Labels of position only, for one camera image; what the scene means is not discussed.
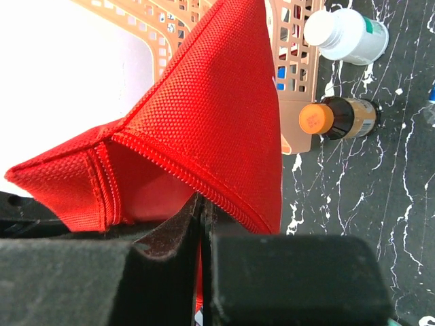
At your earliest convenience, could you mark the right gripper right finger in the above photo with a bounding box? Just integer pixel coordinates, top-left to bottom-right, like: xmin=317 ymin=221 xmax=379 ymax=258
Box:
xmin=201 ymin=199 xmax=394 ymax=325

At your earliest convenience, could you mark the red first aid pouch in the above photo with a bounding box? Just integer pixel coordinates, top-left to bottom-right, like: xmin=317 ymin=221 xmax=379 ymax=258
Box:
xmin=5 ymin=1 xmax=282 ymax=312

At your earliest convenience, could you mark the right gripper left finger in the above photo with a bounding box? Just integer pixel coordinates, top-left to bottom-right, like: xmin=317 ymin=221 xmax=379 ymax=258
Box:
xmin=1 ymin=195 xmax=201 ymax=325

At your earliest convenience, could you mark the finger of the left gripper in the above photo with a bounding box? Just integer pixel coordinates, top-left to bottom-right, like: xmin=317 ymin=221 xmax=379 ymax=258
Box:
xmin=1 ymin=192 xmax=70 ymax=238

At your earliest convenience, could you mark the orange plastic file organizer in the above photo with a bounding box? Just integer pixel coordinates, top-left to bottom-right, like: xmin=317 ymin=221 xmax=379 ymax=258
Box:
xmin=77 ymin=1 xmax=324 ymax=156

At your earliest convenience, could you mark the small blue label bottle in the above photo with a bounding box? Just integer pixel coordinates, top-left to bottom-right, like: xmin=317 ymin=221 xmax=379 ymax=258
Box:
xmin=423 ymin=86 xmax=435 ymax=127

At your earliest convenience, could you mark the white pill bottle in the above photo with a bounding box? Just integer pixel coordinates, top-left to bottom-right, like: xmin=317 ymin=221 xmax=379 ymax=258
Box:
xmin=303 ymin=8 xmax=389 ymax=66

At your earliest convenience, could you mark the brown syrup bottle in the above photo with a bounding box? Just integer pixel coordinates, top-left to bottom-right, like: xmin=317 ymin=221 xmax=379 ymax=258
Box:
xmin=298 ymin=96 xmax=381 ymax=141

